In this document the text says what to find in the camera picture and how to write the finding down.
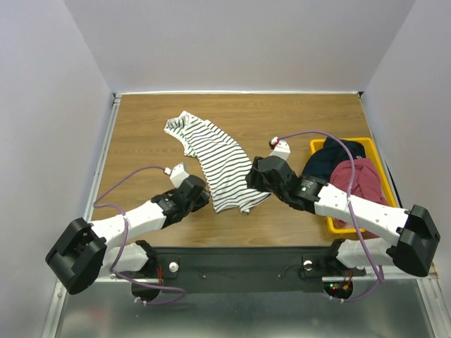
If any yellow plastic tray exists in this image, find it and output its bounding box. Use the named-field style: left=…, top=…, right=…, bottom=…
left=326, top=137, right=398, bottom=235

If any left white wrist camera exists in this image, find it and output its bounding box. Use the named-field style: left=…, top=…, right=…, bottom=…
left=169, top=163, right=190, bottom=188

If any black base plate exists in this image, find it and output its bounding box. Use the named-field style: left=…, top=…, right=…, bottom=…
left=124, top=245, right=365, bottom=294

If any maroon tank top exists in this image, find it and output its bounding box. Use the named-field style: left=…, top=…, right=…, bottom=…
left=330, top=158, right=388, bottom=206

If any navy blue tank top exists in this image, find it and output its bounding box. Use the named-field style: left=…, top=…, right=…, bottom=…
left=302, top=137, right=366, bottom=181

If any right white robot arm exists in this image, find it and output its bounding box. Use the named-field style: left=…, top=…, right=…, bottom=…
left=245, top=156, right=440, bottom=277

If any black white striped tank top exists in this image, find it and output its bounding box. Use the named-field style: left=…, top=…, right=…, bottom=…
left=163, top=111, right=270, bottom=214

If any aluminium frame rail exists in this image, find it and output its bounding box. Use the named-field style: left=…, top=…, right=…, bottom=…
left=41, top=93, right=122, bottom=338

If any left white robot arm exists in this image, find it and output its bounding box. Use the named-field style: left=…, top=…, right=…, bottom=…
left=45, top=175, right=209, bottom=294

